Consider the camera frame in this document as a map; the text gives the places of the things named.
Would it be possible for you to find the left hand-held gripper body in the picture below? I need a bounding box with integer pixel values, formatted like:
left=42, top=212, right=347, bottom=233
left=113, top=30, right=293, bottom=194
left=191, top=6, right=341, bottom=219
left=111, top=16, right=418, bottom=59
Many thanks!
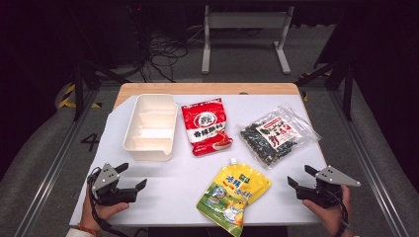
left=92, top=163, right=138, bottom=207

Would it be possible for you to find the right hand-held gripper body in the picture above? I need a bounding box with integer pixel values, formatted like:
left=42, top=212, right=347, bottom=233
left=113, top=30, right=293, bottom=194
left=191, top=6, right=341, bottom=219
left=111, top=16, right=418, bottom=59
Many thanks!
left=295, top=165, right=362, bottom=209

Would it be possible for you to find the white compartment storage box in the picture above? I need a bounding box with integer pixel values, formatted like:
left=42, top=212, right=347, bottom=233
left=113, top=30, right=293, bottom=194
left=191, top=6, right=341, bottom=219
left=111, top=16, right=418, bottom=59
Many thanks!
left=123, top=94, right=179, bottom=162

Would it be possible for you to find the clear bag of dried seaweed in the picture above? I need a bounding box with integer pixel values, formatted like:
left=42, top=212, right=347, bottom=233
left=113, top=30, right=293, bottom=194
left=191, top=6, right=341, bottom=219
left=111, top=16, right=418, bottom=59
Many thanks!
left=238, top=105, right=322, bottom=170

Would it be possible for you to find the yellow spout pouch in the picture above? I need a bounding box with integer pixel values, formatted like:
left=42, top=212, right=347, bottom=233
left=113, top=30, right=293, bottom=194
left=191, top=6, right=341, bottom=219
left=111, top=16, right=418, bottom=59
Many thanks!
left=196, top=157, right=272, bottom=237

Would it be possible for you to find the red snack packet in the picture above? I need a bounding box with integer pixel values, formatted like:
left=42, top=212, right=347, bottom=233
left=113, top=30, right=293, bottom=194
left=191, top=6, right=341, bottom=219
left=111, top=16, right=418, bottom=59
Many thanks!
left=181, top=98, right=234, bottom=157

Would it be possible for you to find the person's left hand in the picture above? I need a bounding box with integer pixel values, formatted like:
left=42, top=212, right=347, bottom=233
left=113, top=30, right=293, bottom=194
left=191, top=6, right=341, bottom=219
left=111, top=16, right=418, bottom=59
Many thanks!
left=80, top=190, right=130, bottom=232

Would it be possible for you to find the person's right hand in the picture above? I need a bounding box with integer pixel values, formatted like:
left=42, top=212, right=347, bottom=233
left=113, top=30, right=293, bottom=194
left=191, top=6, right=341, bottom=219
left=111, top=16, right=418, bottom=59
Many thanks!
left=302, top=185, right=352, bottom=237

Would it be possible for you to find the white table sheet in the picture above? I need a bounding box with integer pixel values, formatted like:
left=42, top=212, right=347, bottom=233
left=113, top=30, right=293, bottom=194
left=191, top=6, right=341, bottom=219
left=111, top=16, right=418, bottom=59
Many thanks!
left=69, top=94, right=330, bottom=227

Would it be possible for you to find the black metal stand leg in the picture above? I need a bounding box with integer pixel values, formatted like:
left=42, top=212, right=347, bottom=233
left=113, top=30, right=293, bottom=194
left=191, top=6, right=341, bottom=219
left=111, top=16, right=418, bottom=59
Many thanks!
left=294, top=58, right=356, bottom=121
left=70, top=58, right=131, bottom=121

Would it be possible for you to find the yellow black hazard tape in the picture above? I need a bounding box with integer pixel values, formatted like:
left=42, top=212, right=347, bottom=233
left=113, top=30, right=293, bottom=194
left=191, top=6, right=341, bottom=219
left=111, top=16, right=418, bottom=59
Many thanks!
left=57, top=83, right=103, bottom=110

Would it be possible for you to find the white metal stand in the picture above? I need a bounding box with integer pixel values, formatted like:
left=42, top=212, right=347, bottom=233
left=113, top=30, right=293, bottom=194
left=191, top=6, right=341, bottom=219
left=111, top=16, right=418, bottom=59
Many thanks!
left=201, top=4, right=295, bottom=75

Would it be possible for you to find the left hand-held gripper black cable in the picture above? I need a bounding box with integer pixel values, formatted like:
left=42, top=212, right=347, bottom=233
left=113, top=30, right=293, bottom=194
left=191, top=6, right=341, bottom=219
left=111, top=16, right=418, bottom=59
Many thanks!
left=86, top=167, right=131, bottom=237

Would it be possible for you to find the hand-held gripper black cable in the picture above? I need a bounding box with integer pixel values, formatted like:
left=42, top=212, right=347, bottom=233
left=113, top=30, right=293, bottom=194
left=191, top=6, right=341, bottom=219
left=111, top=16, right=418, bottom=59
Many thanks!
left=329, top=189, right=351, bottom=233
left=86, top=167, right=131, bottom=237

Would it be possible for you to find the right hand-held gripper black cable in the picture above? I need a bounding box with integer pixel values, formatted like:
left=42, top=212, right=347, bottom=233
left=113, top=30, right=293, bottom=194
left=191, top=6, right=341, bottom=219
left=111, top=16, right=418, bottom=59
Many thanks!
left=329, top=189, right=351, bottom=233

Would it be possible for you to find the aluminium floor rail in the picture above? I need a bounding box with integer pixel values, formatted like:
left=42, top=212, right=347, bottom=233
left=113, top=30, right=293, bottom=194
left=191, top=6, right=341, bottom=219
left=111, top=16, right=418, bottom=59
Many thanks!
left=328, top=88, right=410, bottom=237
left=13, top=88, right=101, bottom=237

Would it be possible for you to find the red bead bracelet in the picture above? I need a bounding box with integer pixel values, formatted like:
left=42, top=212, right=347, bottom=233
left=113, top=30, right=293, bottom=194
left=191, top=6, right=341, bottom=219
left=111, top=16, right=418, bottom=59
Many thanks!
left=76, top=223, right=102, bottom=237

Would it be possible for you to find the tangle of black floor cables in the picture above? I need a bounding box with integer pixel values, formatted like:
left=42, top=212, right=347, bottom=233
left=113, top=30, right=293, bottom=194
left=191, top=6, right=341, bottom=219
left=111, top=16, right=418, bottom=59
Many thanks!
left=136, top=31, right=190, bottom=83

